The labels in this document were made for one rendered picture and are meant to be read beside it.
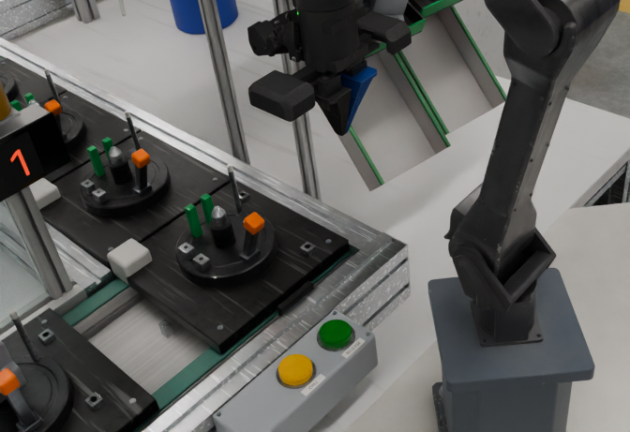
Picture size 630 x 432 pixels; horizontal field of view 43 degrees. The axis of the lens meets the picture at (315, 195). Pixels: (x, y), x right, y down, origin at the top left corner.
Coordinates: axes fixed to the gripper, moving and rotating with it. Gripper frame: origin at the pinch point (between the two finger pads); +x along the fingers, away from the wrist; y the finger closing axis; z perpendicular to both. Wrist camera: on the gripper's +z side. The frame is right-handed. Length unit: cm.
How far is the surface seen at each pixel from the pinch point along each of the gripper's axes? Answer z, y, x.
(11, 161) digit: 28.9, 24.8, 4.4
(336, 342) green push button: -2.9, 7.7, 28.4
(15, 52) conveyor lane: 108, -9, 29
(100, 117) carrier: 67, -5, 28
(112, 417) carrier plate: 9.8, 31.9, 28.4
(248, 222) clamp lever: 12.3, 5.9, 18.4
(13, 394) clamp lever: 14.0, 39.1, 20.4
